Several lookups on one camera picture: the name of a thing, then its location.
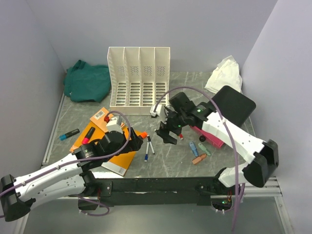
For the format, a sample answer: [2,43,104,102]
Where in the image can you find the orange cap highlighter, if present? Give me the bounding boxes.
[140,132,148,139]

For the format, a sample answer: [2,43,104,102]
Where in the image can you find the green cloth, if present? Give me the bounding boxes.
[63,60,111,103]

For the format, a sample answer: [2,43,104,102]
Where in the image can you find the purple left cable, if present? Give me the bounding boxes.
[0,111,132,217]

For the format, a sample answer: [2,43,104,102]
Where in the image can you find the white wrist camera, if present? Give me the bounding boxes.
[150,104,167,123]
[104,116,124,133]

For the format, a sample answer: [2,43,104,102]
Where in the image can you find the black drawer organizer box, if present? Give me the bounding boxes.
[212,85,256,127]

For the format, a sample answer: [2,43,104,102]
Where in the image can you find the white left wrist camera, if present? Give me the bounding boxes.
[104,116,124,133]

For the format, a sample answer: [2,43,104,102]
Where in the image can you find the orange clip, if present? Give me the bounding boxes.
[192,154,207,165]

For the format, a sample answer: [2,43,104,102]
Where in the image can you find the white file organizer rack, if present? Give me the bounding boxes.
[107,47,171,116]

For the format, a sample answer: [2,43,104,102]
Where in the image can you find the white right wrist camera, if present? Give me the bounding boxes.
[150,104,167,123]

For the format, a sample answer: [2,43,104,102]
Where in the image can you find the white crumpled paper bag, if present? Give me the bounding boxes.
[205,56,242,94]

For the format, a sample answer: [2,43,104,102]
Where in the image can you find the orange notebook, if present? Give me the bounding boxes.
[70,121,136,176]

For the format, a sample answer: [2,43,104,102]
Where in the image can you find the blue clip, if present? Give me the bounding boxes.
[189,141,199,157]

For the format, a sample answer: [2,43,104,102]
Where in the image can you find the green clip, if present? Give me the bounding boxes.
[198,143,212,156]

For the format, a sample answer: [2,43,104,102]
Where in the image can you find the pink cap highlighter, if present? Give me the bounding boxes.
[82,127,95,144]

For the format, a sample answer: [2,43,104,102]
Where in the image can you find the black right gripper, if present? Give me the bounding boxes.
[156,107,187,145]

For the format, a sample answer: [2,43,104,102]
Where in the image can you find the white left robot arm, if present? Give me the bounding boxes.
[0,130,147,222]

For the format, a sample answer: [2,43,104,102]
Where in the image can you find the black base frame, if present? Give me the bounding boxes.
[81,171,235,207]

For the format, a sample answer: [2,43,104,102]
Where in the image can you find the blue cap whiteboard marker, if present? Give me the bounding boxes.
[144,140,150,162]

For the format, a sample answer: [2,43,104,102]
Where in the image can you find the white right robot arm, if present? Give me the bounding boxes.
[150,92,279,194]

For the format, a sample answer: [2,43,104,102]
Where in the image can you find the small orange booklet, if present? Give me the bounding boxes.
[90,107,125,133]

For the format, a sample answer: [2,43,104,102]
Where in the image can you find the blue cap highlighter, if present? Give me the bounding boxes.
[59,129,80,141]

